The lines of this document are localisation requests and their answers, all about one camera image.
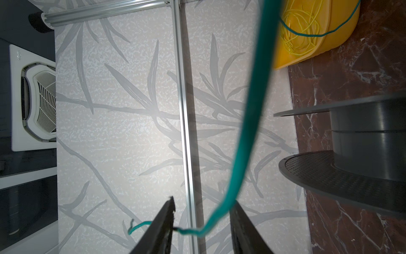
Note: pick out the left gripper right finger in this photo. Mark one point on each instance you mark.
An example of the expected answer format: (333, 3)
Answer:
(245, 237)

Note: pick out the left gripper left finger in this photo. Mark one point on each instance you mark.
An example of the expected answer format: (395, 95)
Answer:
(158, 237)

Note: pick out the grey perforated spool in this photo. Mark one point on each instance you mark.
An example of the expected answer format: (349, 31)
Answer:
(367, 164)

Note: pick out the ceiling air conditioner unit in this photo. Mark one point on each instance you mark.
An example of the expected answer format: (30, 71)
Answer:
(33, 101)

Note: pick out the yellow plastic bin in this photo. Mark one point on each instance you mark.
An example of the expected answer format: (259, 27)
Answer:
(310, 28)

